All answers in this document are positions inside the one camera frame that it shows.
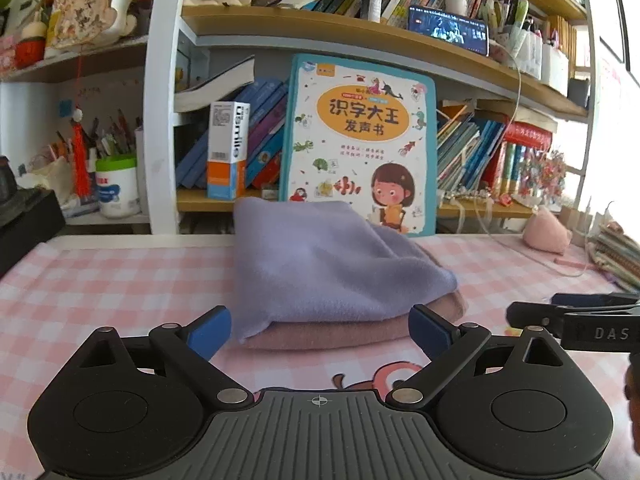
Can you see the bunch of pens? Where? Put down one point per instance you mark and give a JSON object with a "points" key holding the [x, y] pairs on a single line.
{"points": [[117, 137]]}

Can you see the pink eraser stick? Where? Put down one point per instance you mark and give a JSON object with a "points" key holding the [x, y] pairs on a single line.
{"points": [[570, 262]]}

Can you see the pink checked cartoon tablecloth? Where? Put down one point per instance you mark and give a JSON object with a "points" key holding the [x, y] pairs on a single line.
{"points": [[100, 280]]}

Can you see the red tassel ornament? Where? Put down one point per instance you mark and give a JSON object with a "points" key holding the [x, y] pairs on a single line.
{"points": [[80, 160]]}

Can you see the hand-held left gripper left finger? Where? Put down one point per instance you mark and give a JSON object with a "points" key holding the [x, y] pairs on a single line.
{"points": [[210, 330]]}

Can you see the wooden and white bookshelf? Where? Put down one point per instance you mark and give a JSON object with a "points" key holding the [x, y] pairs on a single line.
{"points": [[162, 110]]}

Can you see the white pen organiser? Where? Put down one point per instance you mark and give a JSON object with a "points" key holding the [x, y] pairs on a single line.
{"points": [[525, 50]]}

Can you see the white canister with green rim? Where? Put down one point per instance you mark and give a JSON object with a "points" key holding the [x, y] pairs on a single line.
{"points": [[117, 190]]}

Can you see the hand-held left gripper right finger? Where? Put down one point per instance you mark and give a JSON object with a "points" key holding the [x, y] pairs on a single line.
{"points": [[430, 330]]}

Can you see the dark grey cup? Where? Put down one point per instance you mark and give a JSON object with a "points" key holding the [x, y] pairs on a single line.
{"points": [[578, 92]]}

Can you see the stack of notebooks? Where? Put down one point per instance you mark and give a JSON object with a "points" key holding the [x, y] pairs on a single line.
{"points": [[617, 255]]}

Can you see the row of blue books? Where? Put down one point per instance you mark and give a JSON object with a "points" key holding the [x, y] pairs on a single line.
{"points": [[265, 110]]}

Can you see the row of red books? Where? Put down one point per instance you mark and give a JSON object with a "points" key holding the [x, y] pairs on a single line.
{"points": [[520, 160]]}

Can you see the black bag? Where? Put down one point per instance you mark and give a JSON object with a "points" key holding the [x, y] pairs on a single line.
{"points": [[30, 225]]}

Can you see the decorated cat ornament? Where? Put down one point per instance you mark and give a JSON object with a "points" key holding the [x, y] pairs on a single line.
{"points": [[80, 10]]}

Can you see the colourful paper flower ornament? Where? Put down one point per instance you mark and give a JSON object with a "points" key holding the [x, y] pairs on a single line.
{"points": [[545, 175]]}

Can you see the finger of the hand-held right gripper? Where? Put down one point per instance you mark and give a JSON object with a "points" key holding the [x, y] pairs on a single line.
{"points": [[590, 300], [530, 312]]}

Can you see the wooden desk organiser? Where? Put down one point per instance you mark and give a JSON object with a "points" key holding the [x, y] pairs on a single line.
{"points": [[575, 225]]}

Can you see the cream cloth bag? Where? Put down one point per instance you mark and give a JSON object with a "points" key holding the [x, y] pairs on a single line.
{"points": [[47, 180]]}

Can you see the pink plush toy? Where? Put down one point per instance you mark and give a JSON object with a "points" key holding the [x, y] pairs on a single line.
{"points": [[545, 232]]}

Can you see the row of slim picture books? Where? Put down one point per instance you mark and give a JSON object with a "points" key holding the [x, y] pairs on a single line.
{"points": [[465, 150]]}

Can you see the white storage box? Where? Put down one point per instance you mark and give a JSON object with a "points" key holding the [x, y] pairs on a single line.
{"points": [[555, 70]]}

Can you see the purple and pink sweater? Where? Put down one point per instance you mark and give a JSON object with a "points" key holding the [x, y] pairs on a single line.
{"points": [[320, 270]]}

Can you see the teal children's picture book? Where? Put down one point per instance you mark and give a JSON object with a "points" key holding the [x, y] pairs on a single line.
{"points": [[360, 125]]}

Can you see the white and orange carton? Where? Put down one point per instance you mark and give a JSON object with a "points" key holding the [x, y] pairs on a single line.
{"points": [[225, 135]]}

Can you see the brown leather shoe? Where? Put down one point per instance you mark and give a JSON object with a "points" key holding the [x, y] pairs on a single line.
{"points": [[6, 180]]}

